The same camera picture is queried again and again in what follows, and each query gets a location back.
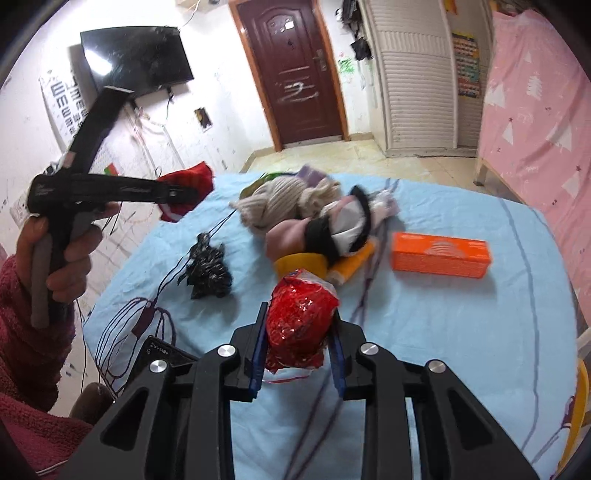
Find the black flat device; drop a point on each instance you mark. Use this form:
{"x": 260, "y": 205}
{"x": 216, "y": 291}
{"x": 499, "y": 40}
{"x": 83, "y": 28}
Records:
{"x": 161, "y": 350}

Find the bed frame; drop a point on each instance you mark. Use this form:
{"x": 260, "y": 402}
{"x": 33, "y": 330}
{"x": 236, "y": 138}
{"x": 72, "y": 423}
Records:
{"x": 480, "y": 170}

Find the purple cloth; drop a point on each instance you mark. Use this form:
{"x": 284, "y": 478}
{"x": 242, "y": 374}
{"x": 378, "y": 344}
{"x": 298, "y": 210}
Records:
{"x": 311, "y": 175}

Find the wall junction box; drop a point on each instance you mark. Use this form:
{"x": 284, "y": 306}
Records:
{"x": 203, "y": 117}

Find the black wall television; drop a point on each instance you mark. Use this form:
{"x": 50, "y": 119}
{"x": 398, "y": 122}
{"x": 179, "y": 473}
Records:
{"x": 138, "y": 55}

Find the red foil snack bag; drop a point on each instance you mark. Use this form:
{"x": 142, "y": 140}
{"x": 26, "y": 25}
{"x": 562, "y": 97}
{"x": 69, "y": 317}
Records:
{"x": 300, "y": 318}

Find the light blue tablecloth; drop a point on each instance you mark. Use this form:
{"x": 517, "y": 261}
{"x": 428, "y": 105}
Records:
{"x": 461, "y": 346}

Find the person's left hand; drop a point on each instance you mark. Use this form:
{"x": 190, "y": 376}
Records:
{"x": 78, "y": 258}

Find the yellow plastic bowl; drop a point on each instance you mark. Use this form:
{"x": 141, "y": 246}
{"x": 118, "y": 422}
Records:
{"x": 577, "y": 406}

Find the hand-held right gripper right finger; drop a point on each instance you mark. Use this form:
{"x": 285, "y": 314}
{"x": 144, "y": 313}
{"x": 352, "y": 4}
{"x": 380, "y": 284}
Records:
{"x": 339, "y": 374}

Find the red cloth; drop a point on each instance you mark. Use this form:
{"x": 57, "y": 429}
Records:
{"x": 187, "y": 182}

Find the orange plastic bottle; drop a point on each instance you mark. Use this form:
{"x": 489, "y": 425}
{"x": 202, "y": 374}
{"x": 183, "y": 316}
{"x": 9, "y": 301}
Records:
{"x": 353, "y": 265}

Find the black hanging clothes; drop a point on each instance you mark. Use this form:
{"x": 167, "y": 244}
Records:
{"x": 348, "y": 11}

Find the eye chart poster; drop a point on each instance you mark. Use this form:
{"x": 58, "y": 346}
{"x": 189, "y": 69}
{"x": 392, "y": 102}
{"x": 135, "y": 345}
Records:
{"x": 64, "y": 106}

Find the pink plush toy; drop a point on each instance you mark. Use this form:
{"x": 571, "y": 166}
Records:
{"x": 286, "y": 237}

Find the orange cardboard box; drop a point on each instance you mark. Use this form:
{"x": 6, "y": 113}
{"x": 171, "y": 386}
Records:
{"x": 438, "y": 256}

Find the black plastic bag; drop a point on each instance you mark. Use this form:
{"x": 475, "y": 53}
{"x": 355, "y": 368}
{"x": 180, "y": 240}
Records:
{"x": 207, "y": 270}

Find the dark red door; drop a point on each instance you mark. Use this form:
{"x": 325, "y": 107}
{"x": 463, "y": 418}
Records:
{"x": 286, "y": 69}

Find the colourful grid wall poster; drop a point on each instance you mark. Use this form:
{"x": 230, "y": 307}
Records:
{"x": 466, "y": 64}

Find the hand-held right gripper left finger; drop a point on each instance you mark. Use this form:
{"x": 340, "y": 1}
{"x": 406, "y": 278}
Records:
{"x": 256, "y": 364}

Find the black hanging bag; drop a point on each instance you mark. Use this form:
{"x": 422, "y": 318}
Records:
{"x": 361, "y": 48}

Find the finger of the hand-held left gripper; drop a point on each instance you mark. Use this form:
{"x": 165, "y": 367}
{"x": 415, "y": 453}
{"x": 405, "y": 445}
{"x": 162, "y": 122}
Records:
{"x": 178, "y": 193}

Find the white wall socket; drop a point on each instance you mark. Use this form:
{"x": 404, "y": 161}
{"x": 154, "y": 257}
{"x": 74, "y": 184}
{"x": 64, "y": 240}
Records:
{"x": 19, "y": 211}

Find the yellow plastic cup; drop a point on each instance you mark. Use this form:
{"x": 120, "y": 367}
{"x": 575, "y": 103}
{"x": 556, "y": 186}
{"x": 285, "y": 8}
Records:
{"x": 300, "y": 265}

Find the white louvered wardrobe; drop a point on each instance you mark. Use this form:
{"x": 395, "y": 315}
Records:
{"x": 415, "y": 83}

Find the beige knitted cloth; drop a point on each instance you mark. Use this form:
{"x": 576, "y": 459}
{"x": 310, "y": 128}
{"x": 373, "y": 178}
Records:
{"x": 277, "y": 198}

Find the pink patterned bed sheet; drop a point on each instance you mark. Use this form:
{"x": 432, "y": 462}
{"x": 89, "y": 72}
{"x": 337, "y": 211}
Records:
{"x": 540, "y": 115}

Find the person's left forearm red sleeve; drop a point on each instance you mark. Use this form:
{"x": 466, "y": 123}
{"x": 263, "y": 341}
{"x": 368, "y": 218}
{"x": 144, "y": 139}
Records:
{"x": 27, "y": 369}

